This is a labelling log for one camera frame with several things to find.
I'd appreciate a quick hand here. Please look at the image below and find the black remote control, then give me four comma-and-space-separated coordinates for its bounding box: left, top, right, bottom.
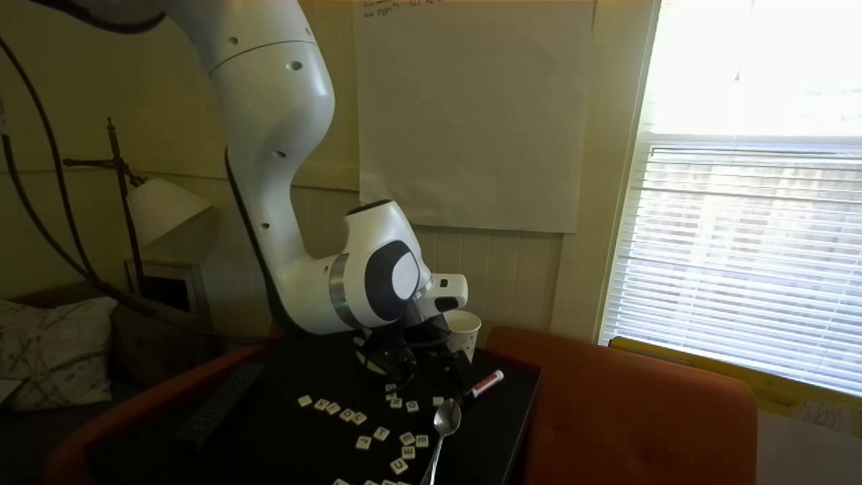
169, 360, 266, 452

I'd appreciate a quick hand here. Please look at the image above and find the white nightstand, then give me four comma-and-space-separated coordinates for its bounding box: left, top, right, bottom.
125, 258, 211, 317

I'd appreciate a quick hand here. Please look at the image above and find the white patterned pillow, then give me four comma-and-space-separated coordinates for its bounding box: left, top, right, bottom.
0, 294, 119, 414

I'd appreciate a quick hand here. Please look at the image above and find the white paper sheet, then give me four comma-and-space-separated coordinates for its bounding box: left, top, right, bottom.
350, 0, 601, 237

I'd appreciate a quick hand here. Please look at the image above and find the brown cushion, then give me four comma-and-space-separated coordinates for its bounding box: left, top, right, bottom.
108, 299, 224, 392

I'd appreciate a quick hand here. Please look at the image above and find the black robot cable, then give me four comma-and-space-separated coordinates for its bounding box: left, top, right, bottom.
0, 35, 219, 329

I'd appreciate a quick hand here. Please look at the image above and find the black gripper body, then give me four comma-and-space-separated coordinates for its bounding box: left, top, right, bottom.
393, 299, 465, 360

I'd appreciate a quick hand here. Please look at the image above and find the silver metal spoon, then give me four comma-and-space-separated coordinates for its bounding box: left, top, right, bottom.
418, 396, 465, 485

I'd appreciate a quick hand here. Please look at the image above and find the white window blind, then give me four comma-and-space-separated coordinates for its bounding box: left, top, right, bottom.
597, 131, 862, 398

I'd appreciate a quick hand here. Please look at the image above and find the orange upholstered chair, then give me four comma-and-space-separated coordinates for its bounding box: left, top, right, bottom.
483, 324, 762, 485
41, 326, 277, 485

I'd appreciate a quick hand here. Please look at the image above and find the white paper cup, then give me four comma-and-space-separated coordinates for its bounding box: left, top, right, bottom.
444, 306, 486, 360

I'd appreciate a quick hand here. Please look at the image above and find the brown wooden board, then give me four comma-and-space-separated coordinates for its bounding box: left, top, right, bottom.
7, 281, 102, 312

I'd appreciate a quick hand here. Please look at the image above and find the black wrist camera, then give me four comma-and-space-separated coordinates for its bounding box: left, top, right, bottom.
360, 329, 424, 386

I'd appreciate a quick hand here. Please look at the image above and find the lamp with white shade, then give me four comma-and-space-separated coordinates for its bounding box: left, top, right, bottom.
61, 119, 216, 290

